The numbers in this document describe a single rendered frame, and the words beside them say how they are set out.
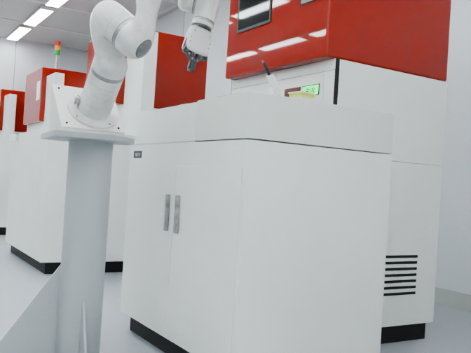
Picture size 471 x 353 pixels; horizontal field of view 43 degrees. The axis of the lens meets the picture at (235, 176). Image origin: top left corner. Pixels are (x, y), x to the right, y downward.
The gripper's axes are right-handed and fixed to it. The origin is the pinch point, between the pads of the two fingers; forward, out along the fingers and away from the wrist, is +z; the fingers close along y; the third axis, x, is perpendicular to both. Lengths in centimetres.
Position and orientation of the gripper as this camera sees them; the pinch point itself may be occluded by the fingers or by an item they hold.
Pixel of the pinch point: (191, 66)
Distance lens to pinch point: 232.1
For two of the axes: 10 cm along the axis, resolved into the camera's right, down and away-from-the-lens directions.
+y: -8.2, -2.6, -5.1
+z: -2.4, 9.6, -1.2
